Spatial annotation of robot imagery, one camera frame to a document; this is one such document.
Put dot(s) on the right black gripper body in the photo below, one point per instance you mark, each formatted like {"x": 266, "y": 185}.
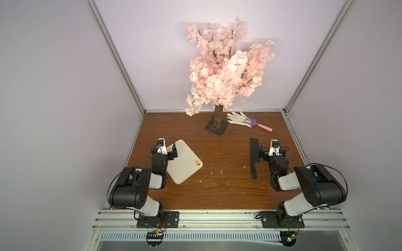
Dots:
{"x": 262, "y": 156}

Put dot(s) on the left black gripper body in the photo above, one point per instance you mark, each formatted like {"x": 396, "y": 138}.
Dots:
{"x": 169, "y": 152}

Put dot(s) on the cream cutting board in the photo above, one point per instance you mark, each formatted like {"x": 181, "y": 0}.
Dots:
{"x": 185, "y": 164}

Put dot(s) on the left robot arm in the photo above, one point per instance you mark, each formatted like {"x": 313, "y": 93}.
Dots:
{"x": 129, "y": 189}

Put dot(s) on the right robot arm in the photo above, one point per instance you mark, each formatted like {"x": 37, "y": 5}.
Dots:
{"x": 319, "y": 187}

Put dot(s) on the right circuit board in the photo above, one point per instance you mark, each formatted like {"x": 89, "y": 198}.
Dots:
{"x": 288, "y": 239}

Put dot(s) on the circuit board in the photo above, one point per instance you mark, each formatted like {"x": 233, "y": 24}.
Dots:
{"x": 154, "y": 238}
{"x": 288, "y": 239}

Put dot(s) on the left circuit board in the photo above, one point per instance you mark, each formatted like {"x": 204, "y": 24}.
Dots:
{"x": 154, "y": 238}

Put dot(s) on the purple pink garden rake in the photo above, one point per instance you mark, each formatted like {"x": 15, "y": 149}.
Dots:
{"x": 253, "y": 122}

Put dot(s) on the white work glove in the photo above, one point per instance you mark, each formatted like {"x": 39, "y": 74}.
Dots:
{"x": 239, "y": 118}

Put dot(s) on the pink cherry blossom tree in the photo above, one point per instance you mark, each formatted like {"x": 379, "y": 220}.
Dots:
{"x": 223, "y": 71}

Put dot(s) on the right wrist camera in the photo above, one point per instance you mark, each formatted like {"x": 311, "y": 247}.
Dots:
{"x": 274, "y": 148}

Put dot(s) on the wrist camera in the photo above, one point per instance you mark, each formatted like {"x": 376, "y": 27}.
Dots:
{"x": 161, "y": 147}
{"x": 274, "y": 148}

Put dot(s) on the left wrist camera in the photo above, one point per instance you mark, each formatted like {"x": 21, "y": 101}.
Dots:
{"x": 161, "y": 147}

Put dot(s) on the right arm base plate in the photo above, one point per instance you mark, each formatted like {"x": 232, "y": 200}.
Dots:
{"x": 272, "y": 219}

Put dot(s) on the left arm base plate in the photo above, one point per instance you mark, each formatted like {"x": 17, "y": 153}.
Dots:
{"x": 165, "y": 219}

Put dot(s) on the aluminium front rail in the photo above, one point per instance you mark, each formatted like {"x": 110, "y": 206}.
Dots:
{"x": 232, "y": 220}

